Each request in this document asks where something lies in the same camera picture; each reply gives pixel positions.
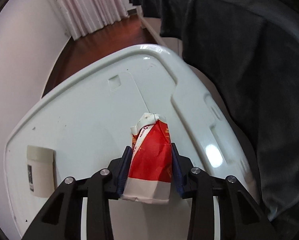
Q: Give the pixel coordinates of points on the red white carton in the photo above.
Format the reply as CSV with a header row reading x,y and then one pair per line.
x,y
150,174

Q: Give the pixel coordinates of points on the dark blanket on bed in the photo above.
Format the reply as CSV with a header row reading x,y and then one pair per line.
x,y
249,49

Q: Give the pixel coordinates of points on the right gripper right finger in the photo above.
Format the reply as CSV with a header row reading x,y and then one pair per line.
x,y
239,214

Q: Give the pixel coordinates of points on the white plastic storage box lid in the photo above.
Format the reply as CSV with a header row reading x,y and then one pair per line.
x,y
87,121

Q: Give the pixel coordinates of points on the white cylindrical jar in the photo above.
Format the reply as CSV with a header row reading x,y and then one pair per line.
x,y
40,167

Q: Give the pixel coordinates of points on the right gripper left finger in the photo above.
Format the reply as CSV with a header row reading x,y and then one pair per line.
x,y
60,217

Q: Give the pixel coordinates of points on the pink striped curtain left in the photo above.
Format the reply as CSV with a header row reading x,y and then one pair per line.
x,y
83,17

